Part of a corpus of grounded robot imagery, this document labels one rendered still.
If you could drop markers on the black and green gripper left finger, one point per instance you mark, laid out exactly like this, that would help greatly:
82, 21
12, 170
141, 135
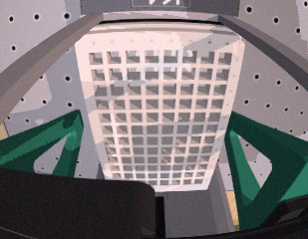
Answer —
20, 150

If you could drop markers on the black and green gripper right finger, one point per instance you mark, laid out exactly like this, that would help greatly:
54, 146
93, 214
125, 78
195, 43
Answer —
288, 178

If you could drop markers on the grey rack with upright posts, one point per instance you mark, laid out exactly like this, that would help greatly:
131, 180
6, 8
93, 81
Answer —
177, 213

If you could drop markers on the white well plate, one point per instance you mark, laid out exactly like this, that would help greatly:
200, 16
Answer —
167, 146

